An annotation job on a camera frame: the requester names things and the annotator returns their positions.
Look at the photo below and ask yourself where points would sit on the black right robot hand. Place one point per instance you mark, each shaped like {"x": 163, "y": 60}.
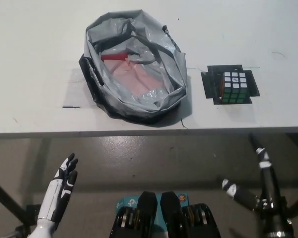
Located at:
{"x": 269, "y": 183}

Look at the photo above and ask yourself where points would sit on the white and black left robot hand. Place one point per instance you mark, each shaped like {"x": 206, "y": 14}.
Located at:
{"x": 55, "y": 196}

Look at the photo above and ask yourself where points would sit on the rubik's cube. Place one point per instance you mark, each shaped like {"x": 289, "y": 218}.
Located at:
{"x": 232, "y": 86}

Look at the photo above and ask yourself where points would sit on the grey plastic bag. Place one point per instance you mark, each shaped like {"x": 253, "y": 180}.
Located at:
{"x": 169, "y": 81}

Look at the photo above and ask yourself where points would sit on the pink item in bag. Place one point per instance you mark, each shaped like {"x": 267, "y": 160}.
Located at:
{"x": 131, "y": 79}

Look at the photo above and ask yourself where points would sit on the red item in bag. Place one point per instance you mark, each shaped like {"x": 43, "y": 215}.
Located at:
{"x": 113, "y": 57}

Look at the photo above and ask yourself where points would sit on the black floor tape patch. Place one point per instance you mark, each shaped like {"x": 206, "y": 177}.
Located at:
{"x": 34, "y": 210}

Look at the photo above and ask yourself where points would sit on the black clamp with metal tube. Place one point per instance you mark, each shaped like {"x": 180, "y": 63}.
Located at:
{"x": 12, "y": 231}

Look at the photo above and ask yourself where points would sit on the teal tp-link box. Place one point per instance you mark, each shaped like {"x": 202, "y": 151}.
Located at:
{"x": 125, "y": 202}

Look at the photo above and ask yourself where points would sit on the small black tape strip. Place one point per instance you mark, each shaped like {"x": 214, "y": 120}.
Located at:
{"x": 70, "y": 106}

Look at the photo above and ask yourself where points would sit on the black robot torso blocks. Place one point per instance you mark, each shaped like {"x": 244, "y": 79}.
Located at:
{"x": 146, "y": 210}

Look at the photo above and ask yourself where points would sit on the clear tape patch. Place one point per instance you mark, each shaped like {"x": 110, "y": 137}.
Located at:
{"x": 74, "y": 86}

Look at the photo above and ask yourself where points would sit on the black tape marker square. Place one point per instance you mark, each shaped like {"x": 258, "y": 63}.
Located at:
{"x": 208, "y": 84}

